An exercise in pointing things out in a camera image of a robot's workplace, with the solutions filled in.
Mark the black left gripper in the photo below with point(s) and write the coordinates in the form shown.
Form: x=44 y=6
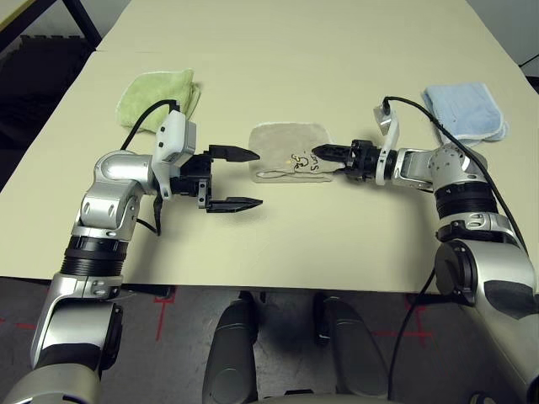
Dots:
x=193 y=177

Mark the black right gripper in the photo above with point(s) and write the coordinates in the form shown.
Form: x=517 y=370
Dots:
x=364 y=162

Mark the beige towel white trim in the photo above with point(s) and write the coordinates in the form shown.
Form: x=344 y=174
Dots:
x=286 y=143

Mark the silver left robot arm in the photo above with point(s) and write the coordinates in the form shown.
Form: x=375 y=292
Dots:
x=109 y=181

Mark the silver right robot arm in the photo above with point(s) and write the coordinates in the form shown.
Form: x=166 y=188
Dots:
x=484 y=252

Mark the folded green towel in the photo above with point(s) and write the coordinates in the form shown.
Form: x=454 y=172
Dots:
x=151 y=97

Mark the folded blue towel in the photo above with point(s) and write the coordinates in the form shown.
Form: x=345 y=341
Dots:
x=467 y=109

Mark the grey robot left leg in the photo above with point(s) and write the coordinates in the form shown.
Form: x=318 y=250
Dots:
x=231 y=357

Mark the grey robot leg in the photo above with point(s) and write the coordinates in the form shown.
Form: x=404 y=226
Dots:
x=231 y=357
x=355 y=353

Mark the grey robot right leg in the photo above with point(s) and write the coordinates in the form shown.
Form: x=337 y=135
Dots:
x=355 y=353

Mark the black foam floor mat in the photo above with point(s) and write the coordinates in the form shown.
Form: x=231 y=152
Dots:
x=38 y=84

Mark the red floor tape strip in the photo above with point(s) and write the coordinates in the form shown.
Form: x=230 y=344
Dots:
x=19 y=325

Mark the round grey robot hip cap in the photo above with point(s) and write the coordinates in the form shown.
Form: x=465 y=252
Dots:
x=482 y=400

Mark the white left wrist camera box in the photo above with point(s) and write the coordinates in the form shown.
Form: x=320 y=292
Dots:
x=172 y=139

